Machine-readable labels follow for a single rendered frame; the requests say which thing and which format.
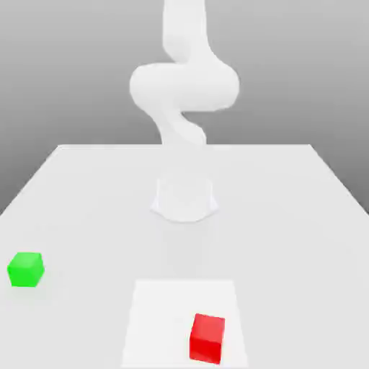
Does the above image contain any small red cube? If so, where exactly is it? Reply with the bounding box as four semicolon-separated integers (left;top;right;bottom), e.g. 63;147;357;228
189;313;226;365

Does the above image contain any small green cube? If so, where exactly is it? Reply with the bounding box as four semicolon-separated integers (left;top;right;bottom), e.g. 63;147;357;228
6;252;46;288

